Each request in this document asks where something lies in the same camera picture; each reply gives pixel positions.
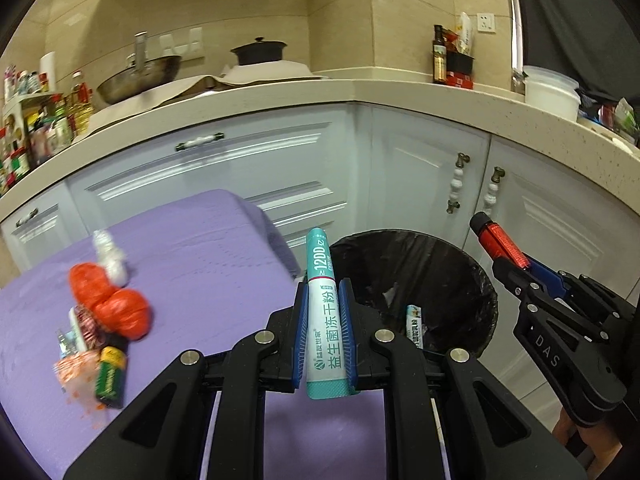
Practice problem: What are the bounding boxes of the black storage box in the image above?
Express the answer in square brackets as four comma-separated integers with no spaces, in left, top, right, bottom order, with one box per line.
[446,51,475,75]

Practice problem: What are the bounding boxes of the orange plastic bag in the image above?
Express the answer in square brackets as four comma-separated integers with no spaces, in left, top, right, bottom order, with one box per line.
[69,262,151,343]

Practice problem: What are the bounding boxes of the dark olive oil bottle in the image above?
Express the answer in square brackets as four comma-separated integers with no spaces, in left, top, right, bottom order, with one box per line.
[432,24,447,85]

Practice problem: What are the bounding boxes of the white plastic tub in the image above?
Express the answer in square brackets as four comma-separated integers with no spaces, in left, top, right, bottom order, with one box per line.
[522,65,581,122]

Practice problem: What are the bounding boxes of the steel wok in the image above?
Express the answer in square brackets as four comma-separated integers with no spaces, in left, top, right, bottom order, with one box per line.
[96,32,183,106]

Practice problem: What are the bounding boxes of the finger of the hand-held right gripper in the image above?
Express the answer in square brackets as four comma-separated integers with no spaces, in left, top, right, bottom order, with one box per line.
[492,255,551,311]
[525,254,581,299]

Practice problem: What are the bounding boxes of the white yellow snack packet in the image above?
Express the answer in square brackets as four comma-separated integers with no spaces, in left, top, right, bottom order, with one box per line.
[457,12,476,56]

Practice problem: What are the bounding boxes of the orange mesh net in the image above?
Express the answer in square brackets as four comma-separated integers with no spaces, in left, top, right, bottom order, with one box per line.
[54,351,102,413]

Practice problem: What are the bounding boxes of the pile of colourful packets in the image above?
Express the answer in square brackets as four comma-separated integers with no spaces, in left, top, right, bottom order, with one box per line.
[575,87,640,148]

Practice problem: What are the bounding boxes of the purple tablecloth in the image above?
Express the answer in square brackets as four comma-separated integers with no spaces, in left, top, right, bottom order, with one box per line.
[0,189,391,480]

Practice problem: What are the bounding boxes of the person's right forearm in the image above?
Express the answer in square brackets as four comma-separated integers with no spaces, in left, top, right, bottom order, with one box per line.
[557,405,623,480]

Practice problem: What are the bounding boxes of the white kitchen cabinet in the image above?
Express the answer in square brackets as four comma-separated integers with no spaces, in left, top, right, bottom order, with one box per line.
[0,101,640,411]

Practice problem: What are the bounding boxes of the white light-blue stick sachet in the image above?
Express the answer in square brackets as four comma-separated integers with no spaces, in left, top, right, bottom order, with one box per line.
[405,304,426,351]

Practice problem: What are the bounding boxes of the group of condiment bottles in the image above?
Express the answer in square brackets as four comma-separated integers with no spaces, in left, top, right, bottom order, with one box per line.
[0,62,96,196]

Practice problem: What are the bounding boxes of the silver metal window frame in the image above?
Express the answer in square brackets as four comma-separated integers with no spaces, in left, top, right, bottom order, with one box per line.
[502,0,526,68]

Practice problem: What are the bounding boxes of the white brass door handle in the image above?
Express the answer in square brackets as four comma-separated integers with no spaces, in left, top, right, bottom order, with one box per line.
[482,166,506,221]
[446,152,471,213]

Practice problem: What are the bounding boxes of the black pot with lid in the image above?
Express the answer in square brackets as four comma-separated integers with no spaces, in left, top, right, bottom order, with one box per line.
[230,36,288,67]

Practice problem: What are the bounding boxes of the white wall outlet panel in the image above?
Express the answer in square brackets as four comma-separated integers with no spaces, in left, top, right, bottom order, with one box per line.
[160,27,203,56]

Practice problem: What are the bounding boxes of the green black battery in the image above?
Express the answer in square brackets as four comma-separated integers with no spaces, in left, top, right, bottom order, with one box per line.
[95,346,129,408]

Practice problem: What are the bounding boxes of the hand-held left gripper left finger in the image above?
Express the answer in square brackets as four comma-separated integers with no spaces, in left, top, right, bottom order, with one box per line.
[62,280,311,480]

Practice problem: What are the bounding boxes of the red stick packet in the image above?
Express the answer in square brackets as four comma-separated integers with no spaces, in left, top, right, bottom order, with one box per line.
[470,212,531,271]

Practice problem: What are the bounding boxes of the beige stove cover cloth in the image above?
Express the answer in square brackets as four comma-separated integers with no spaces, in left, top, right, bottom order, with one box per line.
[87,60,328,136]

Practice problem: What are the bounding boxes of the long white drawer handle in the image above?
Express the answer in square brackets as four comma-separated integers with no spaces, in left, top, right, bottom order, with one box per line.
[175,132,226,152]

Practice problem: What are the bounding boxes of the white green stick packet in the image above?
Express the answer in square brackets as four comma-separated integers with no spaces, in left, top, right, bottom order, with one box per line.
[69,306,90,356]

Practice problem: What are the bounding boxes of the teal white stick sachet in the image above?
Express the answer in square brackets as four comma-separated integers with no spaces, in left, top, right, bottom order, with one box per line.
[304,227,348,401]

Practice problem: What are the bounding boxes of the red gingham ribbon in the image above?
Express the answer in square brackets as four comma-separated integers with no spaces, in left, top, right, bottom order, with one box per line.
[80,305,108,351]

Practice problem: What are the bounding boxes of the clear plastic bag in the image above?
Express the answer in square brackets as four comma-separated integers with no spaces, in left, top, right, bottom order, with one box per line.
[92,230,131,283]

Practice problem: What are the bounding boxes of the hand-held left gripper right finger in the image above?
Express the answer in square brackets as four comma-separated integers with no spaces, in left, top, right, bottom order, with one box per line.
[337,277,588,480]

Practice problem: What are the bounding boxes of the trash bin with black liner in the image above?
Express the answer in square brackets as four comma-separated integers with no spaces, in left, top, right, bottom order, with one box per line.
[327,230,500,361]

